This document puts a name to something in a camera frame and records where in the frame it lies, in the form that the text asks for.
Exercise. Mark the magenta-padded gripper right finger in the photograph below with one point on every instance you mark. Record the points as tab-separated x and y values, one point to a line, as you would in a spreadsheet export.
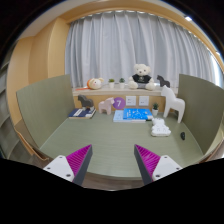
163	166

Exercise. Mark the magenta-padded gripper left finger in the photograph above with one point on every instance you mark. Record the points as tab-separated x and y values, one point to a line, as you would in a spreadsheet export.
60	166

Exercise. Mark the white bear-shaped power strip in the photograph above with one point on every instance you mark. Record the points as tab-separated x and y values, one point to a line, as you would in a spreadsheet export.
160	129

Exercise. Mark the small plant in white pot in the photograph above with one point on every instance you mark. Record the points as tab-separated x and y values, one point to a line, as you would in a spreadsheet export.
155	112

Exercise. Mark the dark blue book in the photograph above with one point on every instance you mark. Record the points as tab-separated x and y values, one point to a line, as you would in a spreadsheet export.
80	114

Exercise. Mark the green desk divider panel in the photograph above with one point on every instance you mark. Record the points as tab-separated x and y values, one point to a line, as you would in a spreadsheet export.
45	106
201	110

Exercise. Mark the large white horse figurine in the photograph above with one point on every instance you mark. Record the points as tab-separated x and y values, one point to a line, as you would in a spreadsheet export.
175	104

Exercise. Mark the light blue book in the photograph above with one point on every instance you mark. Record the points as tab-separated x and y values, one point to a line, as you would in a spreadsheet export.
117	117

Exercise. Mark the grey horse figurine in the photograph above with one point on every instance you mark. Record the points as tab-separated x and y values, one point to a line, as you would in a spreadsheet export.
86	101

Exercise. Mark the pink horse figurine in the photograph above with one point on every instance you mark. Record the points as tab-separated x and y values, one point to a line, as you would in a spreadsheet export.
106	106

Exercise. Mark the round purple number sign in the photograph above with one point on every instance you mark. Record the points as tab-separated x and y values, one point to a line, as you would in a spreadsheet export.
119	103

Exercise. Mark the black horse figurine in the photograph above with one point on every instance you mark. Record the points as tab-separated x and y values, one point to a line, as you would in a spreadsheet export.
163	81

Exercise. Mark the small cream plush toy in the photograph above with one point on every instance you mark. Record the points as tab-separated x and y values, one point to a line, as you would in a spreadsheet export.
96	84

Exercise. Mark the cream teddy bear black shirt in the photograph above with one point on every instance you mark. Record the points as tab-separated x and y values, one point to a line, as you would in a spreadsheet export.
141	78

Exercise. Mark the tiny plant in white pot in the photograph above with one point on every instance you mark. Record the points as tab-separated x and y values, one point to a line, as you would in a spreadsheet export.
122	85
111	85

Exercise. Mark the white curtain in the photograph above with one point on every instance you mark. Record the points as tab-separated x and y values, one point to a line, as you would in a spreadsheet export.
116	46

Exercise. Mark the white wall socket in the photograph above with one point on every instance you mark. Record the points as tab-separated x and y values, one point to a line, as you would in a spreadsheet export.
144	100
130	100

